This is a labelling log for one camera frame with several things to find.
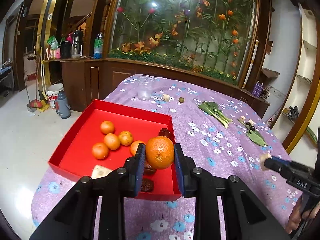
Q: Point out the wooden flower display cabinet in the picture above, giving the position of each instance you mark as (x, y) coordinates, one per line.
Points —
(175, 30)

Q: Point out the white wall shelf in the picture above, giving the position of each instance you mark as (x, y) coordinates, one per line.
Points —
(307, 62)

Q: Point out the person's right hand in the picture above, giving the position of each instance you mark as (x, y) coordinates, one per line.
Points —
(295, 215)

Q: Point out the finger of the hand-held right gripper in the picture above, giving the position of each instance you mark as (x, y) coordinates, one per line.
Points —
(281, 159)
(275, 166)

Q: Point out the broom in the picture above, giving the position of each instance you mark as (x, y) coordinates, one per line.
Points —
(36, 103)

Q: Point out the clear plastic cup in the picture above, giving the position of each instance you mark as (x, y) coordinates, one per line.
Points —
(145, 88)

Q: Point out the dustpan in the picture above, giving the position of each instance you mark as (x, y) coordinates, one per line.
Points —
(31, 107)

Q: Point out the green snack pack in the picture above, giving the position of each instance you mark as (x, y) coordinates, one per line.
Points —
(52, 42)

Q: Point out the green label water bottle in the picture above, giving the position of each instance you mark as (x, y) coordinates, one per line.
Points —
(98, 46)

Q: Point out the red shallow box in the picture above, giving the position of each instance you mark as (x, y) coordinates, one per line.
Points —
(82, 140)

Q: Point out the large orange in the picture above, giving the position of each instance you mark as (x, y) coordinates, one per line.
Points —
(160, 152)

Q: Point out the purple floral tablecloth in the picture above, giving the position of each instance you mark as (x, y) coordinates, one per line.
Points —
(220, 155)

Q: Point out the large green leaf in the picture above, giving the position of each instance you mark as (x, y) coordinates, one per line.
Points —
(257, 138)

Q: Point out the white plastic bucket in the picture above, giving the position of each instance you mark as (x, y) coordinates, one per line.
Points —
(53, 96)

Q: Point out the small green round fruit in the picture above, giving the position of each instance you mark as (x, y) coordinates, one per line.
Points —
(181, 100)

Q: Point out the brown wall shelf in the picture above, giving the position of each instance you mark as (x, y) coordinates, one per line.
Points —
(270, 73)

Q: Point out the shiny dark red date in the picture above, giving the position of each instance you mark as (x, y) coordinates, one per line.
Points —
(165, 133)

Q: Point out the purple spray can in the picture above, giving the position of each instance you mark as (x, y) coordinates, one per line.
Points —
(260, 90)
(255, 88)

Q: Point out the dark purple round fruit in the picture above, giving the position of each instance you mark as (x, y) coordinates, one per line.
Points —
(252, 128)

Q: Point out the small orange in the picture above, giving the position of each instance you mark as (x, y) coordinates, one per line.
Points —
(100, 151)

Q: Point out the black shoes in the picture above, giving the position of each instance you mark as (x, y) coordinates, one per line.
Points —
(293, 112)

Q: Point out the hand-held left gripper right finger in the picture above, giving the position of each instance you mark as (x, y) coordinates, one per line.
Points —
(179, 172)

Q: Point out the black kettle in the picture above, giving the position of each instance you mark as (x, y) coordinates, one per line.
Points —
(65, 50)

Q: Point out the green bok choy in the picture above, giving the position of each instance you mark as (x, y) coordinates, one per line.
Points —
(212, 108)

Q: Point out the steel thermos jug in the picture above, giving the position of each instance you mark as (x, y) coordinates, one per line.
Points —
(77, 42)

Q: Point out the grey thermos flask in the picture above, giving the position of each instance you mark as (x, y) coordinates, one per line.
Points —
(62, 106)

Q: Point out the pink bottle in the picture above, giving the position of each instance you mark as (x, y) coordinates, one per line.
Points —
(58, 53)

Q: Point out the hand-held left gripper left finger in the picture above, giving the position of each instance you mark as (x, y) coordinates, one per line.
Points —
(140, 170)

